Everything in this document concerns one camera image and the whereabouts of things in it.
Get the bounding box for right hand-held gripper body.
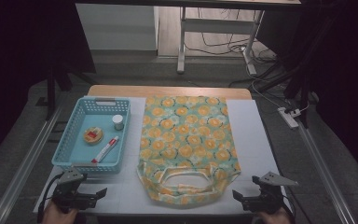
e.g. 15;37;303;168
252;171;299;216

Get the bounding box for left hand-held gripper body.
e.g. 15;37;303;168
51;167;90;215

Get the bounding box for light blue plastic basket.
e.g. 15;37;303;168
51;96;131;175

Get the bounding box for white and red tube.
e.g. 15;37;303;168
90;135;119;164

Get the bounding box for small white-capped jar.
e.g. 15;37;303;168
111;114;125;131

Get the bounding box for green orange floral tote bag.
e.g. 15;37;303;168
136;95;241;206

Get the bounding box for person's right hand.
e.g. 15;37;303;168
257;207;295;224

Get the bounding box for person's left hand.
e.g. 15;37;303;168
41;203;78;224

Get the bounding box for white table mat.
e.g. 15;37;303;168
33;96;293;216

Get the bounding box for white power strip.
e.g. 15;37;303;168
277;106;302;130

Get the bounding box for black metal stand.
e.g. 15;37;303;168
45;62;97;121

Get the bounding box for wooden table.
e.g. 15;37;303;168
87;84;253;101

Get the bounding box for black tripod stand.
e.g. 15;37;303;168
255;0;318;129

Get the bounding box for white cabinet panel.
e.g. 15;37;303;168
75;3;159;51

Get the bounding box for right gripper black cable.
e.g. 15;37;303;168
280;199;296;224

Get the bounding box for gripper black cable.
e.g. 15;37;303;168
36;174;63;224
280;199;296;224

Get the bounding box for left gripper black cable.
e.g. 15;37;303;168
36;174;63;224

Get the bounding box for aluminium floor rail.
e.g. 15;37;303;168
297;124;357;224
0;105;63;224

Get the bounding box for white floor cable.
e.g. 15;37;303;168
245;62;310;114

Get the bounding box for black floor cables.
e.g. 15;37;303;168
185;7;278;63

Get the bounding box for white desk frame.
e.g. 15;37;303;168
176;6;267;76

